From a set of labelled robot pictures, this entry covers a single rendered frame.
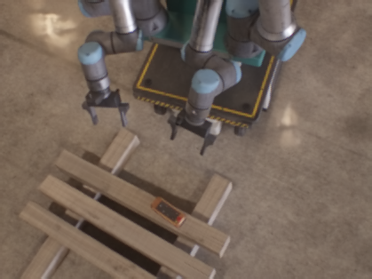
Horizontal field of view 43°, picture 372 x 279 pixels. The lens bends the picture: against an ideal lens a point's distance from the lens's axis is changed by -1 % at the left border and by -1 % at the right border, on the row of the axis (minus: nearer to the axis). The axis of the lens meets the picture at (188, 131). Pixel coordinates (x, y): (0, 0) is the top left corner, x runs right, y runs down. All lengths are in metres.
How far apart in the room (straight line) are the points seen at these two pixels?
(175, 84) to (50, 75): 0.98
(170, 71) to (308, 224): 1.09
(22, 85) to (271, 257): 1.86
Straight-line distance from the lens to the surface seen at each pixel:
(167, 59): 2.66
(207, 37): 1.73
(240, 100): 2.48
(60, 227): 2.52
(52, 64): 3.26
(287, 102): 2.85
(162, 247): 2.35
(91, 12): 2.17
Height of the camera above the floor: 2.46
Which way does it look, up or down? 63 degrees down
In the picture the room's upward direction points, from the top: 14 degrees counter-clockwise
